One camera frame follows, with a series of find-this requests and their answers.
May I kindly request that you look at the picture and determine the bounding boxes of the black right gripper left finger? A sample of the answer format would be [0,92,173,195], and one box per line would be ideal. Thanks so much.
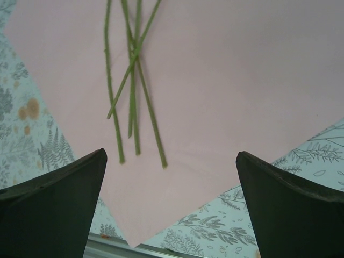
[0,148,108,258]

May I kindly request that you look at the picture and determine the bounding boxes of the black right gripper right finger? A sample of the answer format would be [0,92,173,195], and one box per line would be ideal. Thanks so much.
[235,151,344,258]

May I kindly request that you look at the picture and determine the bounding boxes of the purple wrapping paper sheet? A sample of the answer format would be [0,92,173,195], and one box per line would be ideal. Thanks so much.
[4,0,344,249]

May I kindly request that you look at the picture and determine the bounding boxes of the fake flower bouquet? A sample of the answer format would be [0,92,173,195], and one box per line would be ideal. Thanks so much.
[104,0,168,169]

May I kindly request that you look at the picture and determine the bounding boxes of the floral printed tablecloth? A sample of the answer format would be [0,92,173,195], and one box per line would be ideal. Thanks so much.
[0,0,344,258]

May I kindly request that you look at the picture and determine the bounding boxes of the aluminium table frame rails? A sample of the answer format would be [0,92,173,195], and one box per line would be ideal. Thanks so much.
[85,233,183,258]

